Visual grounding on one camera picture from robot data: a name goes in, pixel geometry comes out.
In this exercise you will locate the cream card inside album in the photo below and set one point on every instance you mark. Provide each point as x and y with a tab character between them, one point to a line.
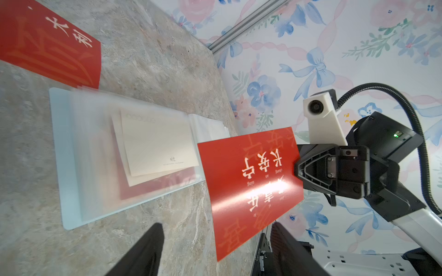
153	144

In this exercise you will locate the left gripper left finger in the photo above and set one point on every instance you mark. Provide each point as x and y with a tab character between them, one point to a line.
144	258

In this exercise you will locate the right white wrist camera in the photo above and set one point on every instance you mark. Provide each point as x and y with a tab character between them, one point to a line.
321	110

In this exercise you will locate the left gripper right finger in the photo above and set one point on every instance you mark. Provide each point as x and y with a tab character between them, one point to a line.
290	258

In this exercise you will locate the red card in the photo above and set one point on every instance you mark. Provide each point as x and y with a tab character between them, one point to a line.
37	39
251	182
171	180

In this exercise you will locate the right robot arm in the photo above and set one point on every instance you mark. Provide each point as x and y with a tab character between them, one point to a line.
425	225

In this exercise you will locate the right aluminium corner post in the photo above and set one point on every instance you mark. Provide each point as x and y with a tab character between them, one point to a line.
244	25

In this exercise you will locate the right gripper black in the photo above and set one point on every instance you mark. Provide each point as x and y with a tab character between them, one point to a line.
367	168

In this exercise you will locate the red card inside album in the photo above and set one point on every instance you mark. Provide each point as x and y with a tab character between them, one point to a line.
171	180

